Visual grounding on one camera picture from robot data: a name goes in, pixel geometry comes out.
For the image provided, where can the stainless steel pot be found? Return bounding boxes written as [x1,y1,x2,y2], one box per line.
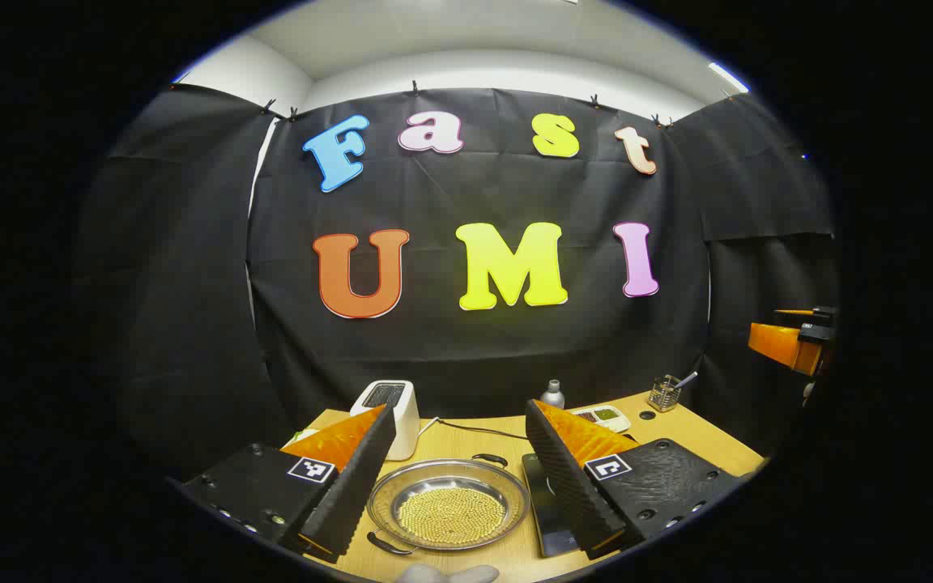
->
[365,453,532,557]

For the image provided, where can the black induction cooktop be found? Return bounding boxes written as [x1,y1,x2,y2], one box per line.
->
[522,452,589,559]

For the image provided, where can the metal wire holder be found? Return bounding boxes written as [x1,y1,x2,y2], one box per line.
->
[648,375,682,413]

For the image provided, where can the heap of yellow soybeans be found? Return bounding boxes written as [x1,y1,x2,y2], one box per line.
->
[396,486,508,545]

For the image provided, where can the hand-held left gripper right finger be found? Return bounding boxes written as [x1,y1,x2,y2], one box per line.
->
[525,398,749,561]

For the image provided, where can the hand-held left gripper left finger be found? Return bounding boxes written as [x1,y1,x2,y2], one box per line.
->
[179,403,398,565]

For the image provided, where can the white divided bean dish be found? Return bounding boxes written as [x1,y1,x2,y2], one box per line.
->
[570,404,632,434]

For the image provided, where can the white toaster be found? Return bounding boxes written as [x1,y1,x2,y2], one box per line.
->
[350,380,421,462]

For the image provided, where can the ceiling light strip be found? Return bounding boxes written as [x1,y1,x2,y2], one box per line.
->
[708,62,751,94]

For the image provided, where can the black power cable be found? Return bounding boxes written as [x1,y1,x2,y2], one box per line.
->
[438,419,528,440]

